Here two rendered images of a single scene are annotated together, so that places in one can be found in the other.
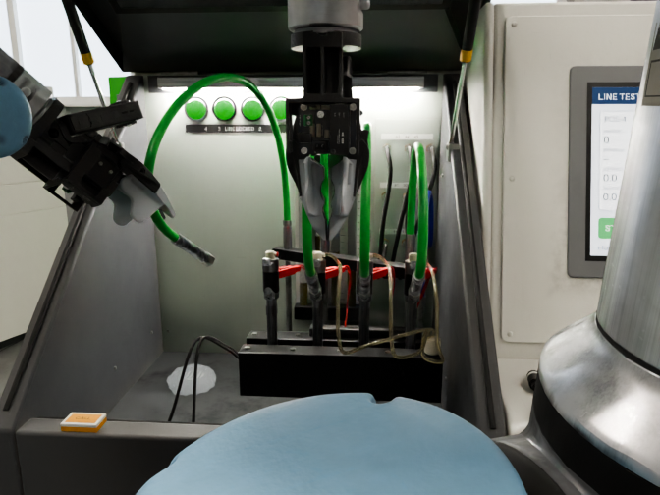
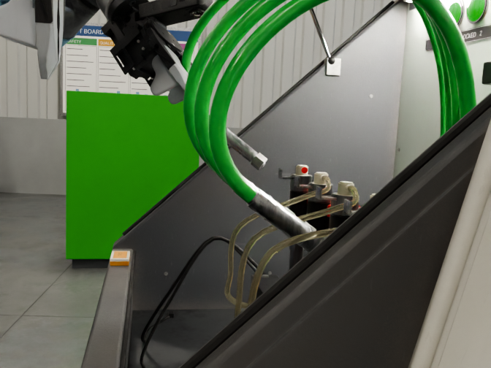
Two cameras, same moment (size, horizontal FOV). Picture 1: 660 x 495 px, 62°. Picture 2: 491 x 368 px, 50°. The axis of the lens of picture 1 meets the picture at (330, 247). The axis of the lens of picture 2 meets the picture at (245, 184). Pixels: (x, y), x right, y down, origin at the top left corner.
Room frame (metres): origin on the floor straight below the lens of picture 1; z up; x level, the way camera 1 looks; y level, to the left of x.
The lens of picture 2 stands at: (0.67, -0.55, 1.21)
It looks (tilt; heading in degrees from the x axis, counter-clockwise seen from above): 8 degrees down; 75
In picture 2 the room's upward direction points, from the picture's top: 3 degrees clockwise
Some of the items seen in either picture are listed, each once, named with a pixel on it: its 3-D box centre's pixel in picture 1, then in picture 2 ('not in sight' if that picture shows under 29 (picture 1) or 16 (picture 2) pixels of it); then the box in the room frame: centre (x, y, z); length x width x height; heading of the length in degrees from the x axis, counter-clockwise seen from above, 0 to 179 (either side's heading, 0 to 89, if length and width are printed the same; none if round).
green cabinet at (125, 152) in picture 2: not in sight; (134, 176); (0.86, 3.82, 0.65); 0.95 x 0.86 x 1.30; 177
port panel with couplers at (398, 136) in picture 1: (405, 194); not in sight; (1.15, -0.16, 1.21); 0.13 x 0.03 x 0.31; 86
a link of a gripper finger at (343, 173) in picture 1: (341, 200); (21, 25); (0.59, -0.01, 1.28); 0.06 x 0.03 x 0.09; 176
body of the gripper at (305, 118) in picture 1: (325, 97); not in sight; (0.58, 0.00, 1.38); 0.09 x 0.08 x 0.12; 176
